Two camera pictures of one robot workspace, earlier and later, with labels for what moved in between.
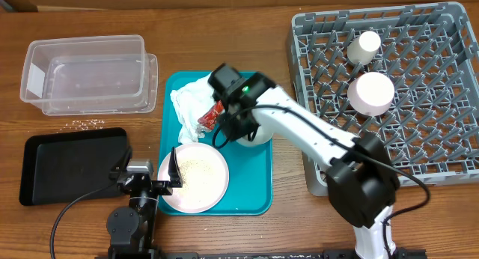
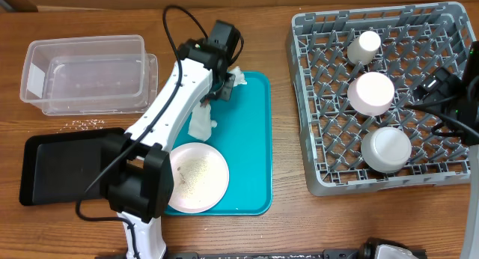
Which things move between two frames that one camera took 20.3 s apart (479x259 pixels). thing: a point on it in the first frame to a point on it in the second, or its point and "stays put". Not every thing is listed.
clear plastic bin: [90, 75] stays put
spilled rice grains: [89, 124] stays put
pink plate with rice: [204, 177] stays put
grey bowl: [264, 132] to [386, 150]
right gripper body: [237, 124] to [441, 84]
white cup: [363, 50] stays put
